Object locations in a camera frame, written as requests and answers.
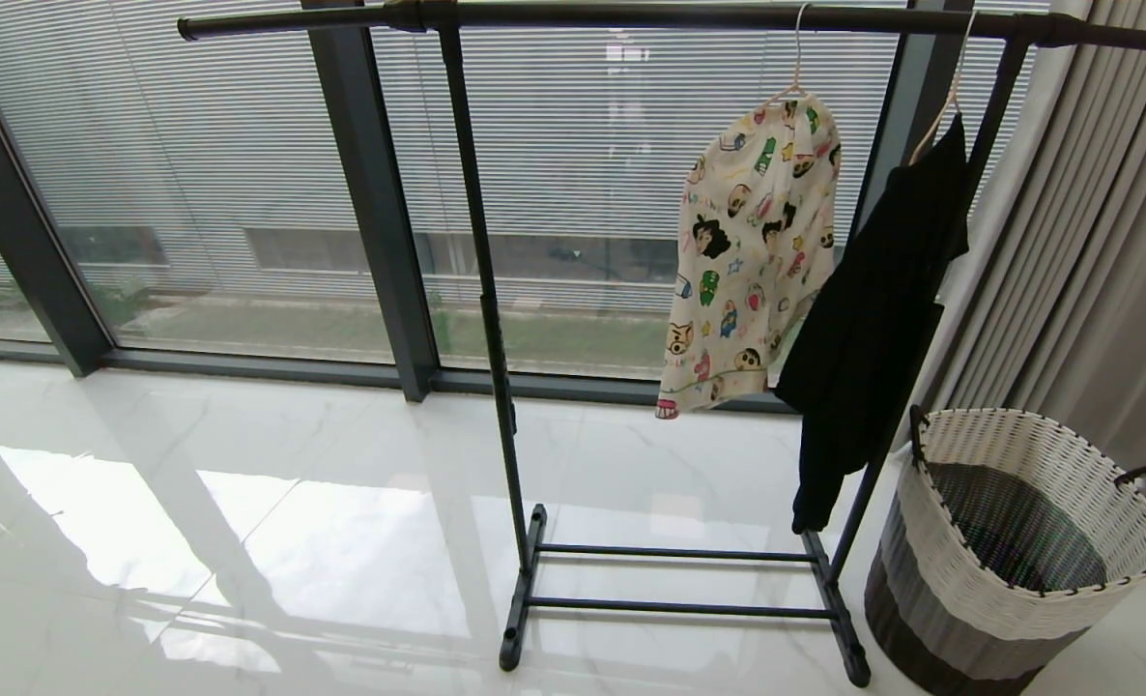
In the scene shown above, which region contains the black clothes rack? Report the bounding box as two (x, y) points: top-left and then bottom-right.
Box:
(177, 0), (1146, 689)

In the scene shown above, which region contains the cream printed garment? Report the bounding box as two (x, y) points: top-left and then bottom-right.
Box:
(655, 93), (843, 421)

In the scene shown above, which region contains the white laundry basket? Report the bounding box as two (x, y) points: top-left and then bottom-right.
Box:
(863, 405), (1146, 696)

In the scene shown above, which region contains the pink clothes hanger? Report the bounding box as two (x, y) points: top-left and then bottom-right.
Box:
(908, 8), (980, 165)
(764, 3), (814, 105)

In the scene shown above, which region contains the window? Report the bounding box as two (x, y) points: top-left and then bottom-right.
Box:
(0, 0), (1052, 417)

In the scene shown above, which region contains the beige curtain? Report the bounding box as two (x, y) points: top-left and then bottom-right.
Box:
(906, 0), (1146, 537)

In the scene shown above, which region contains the black garment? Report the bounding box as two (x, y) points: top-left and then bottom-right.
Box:
(774, 113), (971, 535)

